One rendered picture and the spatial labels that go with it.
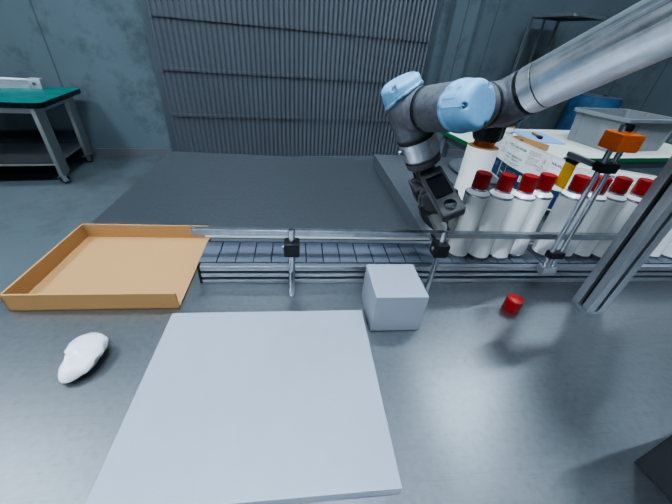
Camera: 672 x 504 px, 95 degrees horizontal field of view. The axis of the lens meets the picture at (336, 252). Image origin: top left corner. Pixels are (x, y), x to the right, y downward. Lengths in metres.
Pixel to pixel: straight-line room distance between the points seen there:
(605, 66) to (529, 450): 0.53
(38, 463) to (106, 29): 3.98
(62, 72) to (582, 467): 4.54
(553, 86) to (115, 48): 4.03
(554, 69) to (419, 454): 0.57
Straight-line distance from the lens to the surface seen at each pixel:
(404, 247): 0.78
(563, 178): 0.83
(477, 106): 0.54
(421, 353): 0.61
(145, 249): 0.89
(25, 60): 4.57
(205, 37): 4.05
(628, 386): 0.78
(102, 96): 4.39
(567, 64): 0.59
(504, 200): 0.75
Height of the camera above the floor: 1.29
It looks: 34 degrees down
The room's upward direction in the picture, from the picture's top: 5 degrees clockwise
